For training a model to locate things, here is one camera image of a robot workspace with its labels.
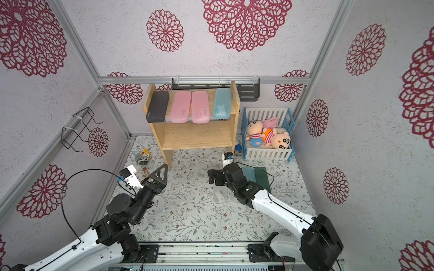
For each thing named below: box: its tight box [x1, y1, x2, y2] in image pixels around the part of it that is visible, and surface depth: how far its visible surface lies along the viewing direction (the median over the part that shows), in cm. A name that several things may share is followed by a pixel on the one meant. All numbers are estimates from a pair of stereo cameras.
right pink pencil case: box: [191, 90, 210, 124], surface depth 71 cm
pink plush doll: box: [245, 116, 279, 147], surface depth 108 cm
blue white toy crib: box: [241, 106, 296, 163], surface depth 110 cm
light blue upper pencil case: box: [213, 87, 232, 120], surface depth 74 cm
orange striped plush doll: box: [262, 128, 292, 150], surface depth 103 cm
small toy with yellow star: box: [135, 147, 151, 178], surface depth 102 cm
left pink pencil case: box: [170, 90, 192, 124], surface depth 73 cm
